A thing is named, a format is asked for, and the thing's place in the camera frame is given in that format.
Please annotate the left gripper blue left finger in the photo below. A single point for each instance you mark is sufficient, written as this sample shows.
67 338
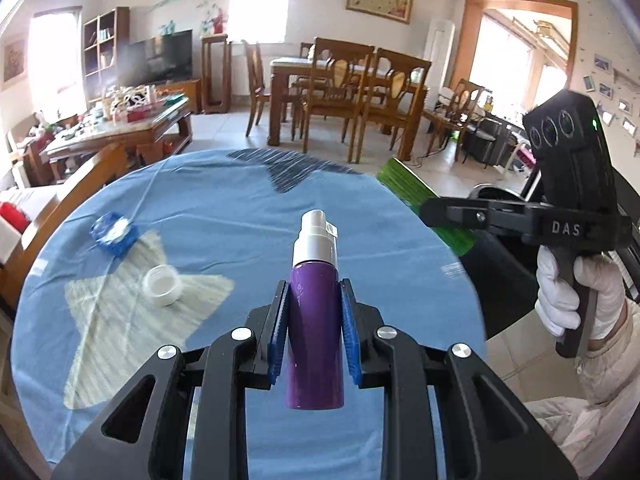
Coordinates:
279 315

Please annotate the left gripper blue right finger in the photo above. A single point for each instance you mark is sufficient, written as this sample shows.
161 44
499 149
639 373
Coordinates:
350 331

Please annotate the purple spray bottle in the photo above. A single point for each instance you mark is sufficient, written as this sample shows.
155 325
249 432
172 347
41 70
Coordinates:
315 366

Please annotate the white plastic cap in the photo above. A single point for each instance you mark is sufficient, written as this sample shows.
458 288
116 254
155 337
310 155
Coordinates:
162 285

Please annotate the blue plastic snack bag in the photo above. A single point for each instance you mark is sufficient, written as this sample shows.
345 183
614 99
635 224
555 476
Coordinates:
115 234

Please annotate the right forearm white sleeve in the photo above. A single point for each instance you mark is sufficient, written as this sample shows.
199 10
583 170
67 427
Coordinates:
587 429

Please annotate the right white gloved hand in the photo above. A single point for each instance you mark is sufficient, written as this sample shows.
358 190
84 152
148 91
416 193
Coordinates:
558 302

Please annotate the blue tablecloth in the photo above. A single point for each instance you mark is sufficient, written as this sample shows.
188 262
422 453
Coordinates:
227 222

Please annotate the wooden dining chair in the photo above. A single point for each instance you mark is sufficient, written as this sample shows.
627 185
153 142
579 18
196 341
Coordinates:
336 84
393 95

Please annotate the white air conditioner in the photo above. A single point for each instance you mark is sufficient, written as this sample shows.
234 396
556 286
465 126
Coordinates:
440 38

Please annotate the tall wooden stand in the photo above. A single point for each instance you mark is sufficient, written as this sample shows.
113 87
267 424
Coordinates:
216 72

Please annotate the wooden coffee table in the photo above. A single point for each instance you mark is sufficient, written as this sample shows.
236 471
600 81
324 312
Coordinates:
150 139

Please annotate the wooden dining table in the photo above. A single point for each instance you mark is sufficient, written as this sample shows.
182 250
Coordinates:
282 69

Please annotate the wooden sofa armrest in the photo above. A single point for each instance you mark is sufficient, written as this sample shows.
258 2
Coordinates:
103 168

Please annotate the black television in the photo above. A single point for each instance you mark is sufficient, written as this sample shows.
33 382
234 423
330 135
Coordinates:
158 60

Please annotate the wooden bookshelf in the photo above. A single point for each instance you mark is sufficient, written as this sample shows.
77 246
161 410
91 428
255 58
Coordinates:
105 37

